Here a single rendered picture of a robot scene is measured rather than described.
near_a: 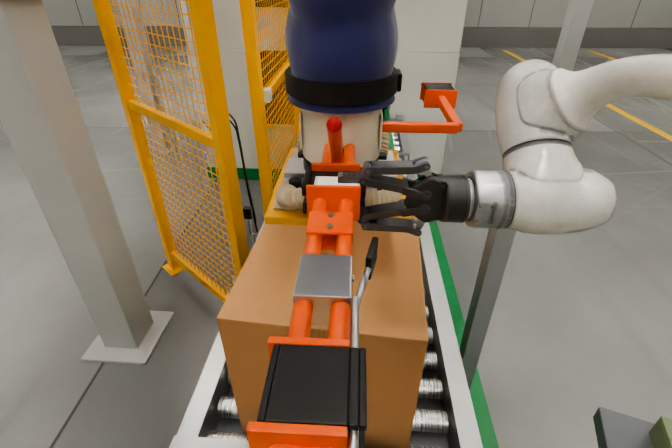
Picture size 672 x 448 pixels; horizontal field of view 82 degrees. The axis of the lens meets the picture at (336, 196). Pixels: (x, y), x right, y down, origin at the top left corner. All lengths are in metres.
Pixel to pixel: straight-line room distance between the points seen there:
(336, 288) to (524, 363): 1.69
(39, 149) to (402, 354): 1.31
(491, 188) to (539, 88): 0.17
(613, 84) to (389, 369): 0.60
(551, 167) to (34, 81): 1.40
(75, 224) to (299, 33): 1.23
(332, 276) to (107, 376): 1.73
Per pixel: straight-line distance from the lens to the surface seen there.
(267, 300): 0.82
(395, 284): 0.85
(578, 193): 0.64
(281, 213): 0.77
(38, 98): 1.53
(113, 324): 2.04
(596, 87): 0.67
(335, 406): 0.33
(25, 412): 2.15
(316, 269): 0.45
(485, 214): 0.61
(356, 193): 0.58
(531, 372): 2.04
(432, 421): 1.15
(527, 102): 0.68
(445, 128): 0.90
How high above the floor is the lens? 1.53
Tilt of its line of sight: 31 degrees down
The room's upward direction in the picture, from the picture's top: straight up
